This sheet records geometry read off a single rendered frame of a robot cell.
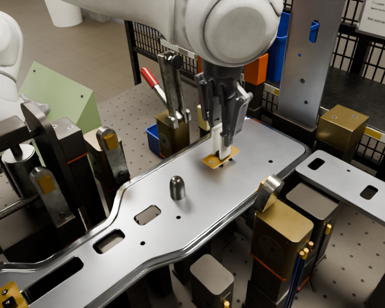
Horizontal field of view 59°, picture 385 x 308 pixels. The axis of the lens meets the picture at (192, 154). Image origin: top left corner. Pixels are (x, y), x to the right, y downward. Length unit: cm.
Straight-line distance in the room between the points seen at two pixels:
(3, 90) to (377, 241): 118
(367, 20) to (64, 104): 93
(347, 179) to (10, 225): 70
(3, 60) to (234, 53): 95
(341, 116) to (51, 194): 65
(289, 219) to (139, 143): 84
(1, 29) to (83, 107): 32
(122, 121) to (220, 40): 116
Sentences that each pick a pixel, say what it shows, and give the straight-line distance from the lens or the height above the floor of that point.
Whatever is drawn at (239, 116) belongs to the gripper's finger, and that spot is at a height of 116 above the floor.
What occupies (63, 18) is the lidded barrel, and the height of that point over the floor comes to 11.
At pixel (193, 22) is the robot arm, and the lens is 35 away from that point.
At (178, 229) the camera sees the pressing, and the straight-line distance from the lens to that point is 64.
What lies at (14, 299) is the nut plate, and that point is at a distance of 64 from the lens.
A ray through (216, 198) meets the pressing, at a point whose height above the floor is 100.
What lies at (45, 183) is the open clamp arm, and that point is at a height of 108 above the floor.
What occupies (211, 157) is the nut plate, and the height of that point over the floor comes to 103.
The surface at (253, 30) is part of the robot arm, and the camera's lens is 35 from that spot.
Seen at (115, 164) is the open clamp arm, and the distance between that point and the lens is 75.
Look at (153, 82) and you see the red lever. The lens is 82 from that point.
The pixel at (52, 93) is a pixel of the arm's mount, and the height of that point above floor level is 94.
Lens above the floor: 151
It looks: 40 degrees down
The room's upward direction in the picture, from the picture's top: 3 degrees counter-clockwise
